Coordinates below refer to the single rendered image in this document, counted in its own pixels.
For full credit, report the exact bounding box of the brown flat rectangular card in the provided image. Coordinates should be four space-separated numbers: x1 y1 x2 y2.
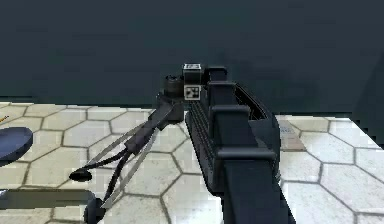
277 119 307 153

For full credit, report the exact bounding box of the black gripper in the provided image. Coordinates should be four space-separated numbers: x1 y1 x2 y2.
68 74 186 183

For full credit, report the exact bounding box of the grey long knife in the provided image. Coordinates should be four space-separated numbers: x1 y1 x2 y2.
0 188 95 211

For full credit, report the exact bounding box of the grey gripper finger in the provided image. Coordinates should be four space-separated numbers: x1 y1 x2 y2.
82 130 160 224

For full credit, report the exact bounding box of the dark blue round plate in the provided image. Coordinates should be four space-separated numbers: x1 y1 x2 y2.
0 126 34 168

